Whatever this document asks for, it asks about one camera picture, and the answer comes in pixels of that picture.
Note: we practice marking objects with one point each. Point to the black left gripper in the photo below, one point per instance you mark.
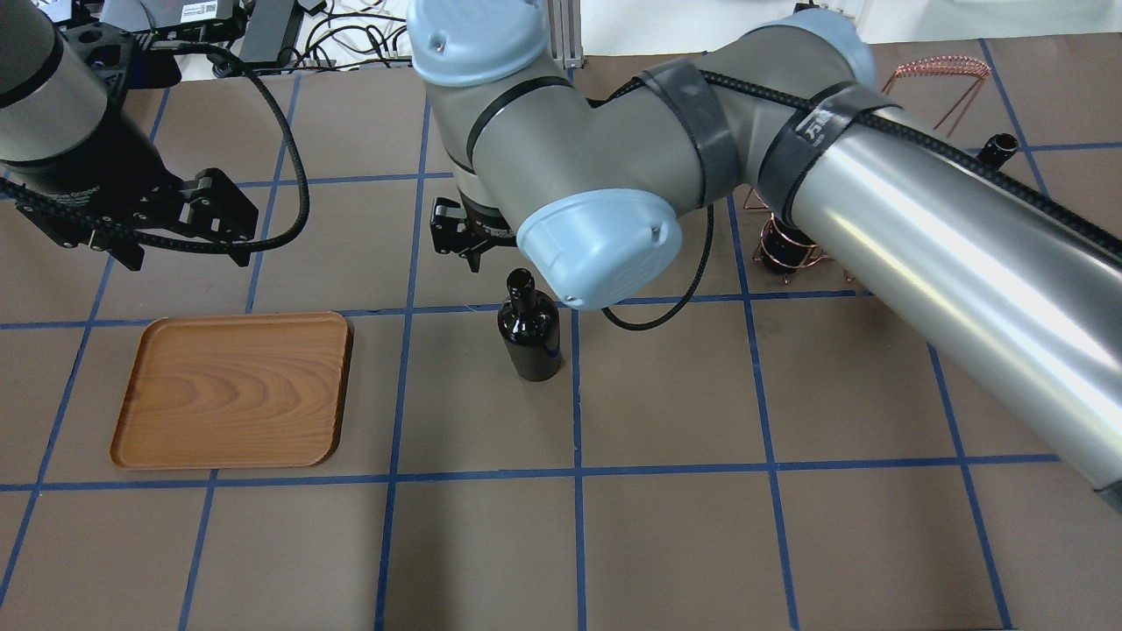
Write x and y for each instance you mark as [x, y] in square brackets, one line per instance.
[112, 169]

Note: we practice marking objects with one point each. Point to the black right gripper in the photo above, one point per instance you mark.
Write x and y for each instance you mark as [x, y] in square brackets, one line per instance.
[485, 227]

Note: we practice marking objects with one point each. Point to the dark wine bottle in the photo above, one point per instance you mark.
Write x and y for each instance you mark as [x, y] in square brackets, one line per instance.
[528, 324]
[998, 149]
[784, 249]

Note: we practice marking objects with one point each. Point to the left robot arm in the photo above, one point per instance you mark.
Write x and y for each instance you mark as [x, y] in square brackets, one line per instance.
[65, 136]

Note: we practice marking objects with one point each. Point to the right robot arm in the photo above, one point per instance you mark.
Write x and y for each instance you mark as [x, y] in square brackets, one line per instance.
[1021, 292]

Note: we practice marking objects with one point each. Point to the wooden tray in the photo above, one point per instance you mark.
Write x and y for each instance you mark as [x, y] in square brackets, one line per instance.
[235, 391]

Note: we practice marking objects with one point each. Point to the aluminium frame post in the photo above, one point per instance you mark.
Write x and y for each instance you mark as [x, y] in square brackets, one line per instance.
[566, 45]

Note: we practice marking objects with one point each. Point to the copper wire bottle basket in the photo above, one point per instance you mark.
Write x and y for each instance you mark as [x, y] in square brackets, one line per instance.
[954, 93]

